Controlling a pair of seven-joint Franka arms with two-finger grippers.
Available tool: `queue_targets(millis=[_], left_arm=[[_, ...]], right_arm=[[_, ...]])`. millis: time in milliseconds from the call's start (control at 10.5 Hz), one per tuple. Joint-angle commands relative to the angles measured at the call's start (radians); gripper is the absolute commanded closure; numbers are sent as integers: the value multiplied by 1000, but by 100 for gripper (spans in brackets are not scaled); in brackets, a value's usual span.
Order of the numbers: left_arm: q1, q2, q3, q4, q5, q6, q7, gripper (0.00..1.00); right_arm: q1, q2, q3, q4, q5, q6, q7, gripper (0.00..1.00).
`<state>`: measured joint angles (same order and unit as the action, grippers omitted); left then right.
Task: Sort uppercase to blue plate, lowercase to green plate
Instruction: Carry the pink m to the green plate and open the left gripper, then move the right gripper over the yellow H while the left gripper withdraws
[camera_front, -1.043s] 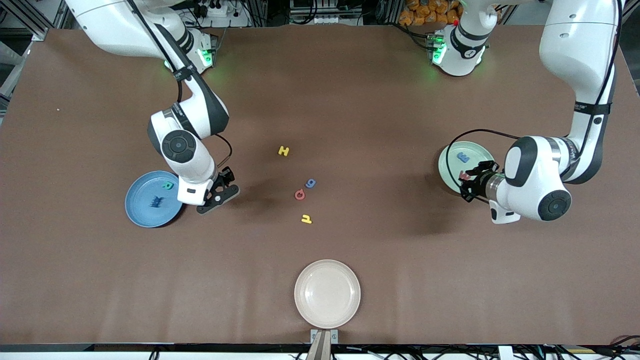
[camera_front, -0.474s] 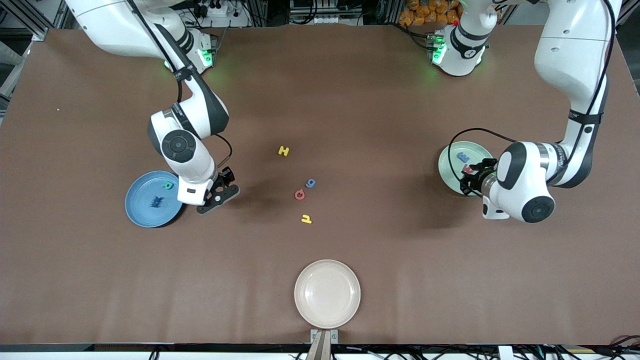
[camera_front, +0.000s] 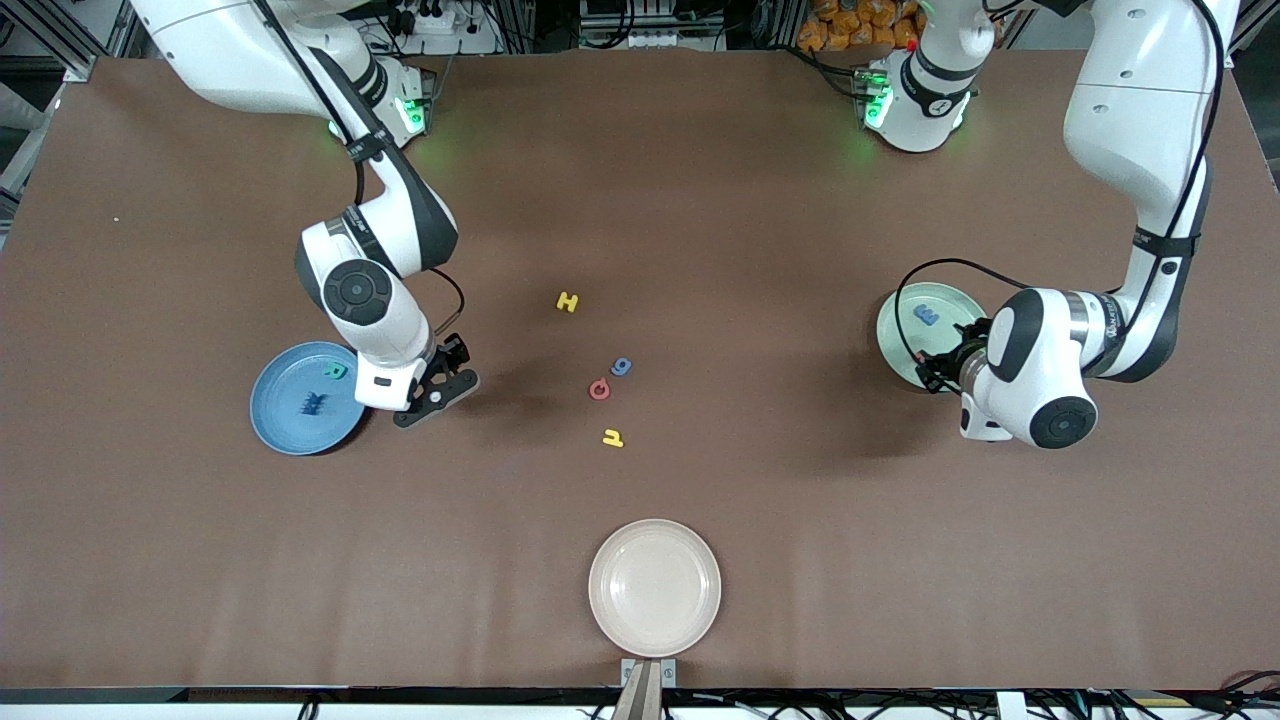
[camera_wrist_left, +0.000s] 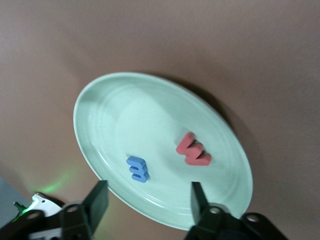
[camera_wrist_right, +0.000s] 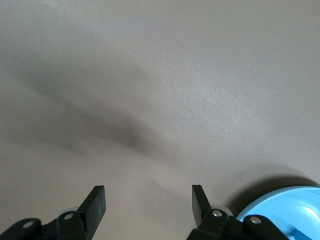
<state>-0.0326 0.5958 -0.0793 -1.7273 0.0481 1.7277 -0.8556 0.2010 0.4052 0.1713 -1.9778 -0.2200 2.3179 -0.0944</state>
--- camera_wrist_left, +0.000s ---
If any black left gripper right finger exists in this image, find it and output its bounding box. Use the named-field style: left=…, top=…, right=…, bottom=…
left=183, top=181, right=288, bottom=240

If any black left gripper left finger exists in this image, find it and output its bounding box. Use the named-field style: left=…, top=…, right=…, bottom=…
left=0, top=180, right=110, bottom=240

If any green plate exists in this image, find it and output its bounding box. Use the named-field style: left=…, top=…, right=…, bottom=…
left=73, top=72, right=254, bottom=232

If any blue foam letter m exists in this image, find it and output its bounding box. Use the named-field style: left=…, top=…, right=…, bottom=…
left=126, top=155, right=151, bottom=183

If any red foam letter w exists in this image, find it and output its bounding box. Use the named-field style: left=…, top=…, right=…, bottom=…
left=175, top=132, right=212, bottom=167

